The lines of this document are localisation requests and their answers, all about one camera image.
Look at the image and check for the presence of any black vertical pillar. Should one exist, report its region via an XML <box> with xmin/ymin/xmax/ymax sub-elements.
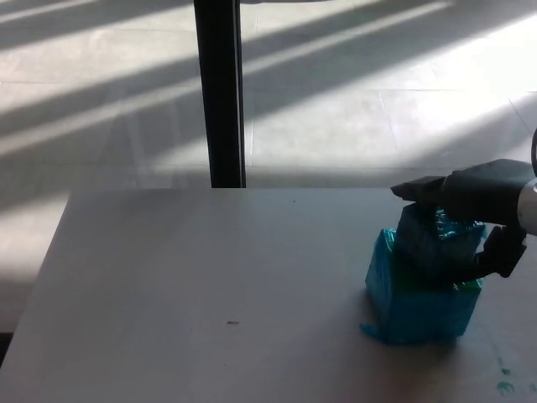
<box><xmin>193</xmin><ymin>0</ymin><xmax>248</xmax><ymax>189</ymax></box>

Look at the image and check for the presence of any large blue taped cube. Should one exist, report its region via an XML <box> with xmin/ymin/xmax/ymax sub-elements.
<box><xmin>359</xmin><ymin>228</ymin><xmax>483</xmax><ymax>347</ymax></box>

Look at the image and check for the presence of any small blue taped cube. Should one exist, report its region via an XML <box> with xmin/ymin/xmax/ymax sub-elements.
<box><xmin>394</xmin><ymin>202</ymin><xmax>487</xmax><ymax>290</ymax></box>

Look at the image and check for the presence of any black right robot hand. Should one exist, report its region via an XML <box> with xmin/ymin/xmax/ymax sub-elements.
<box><xmin>389</xmin><ymin>159</ymin><xmax>534</xmax><ymax>283</ymax></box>

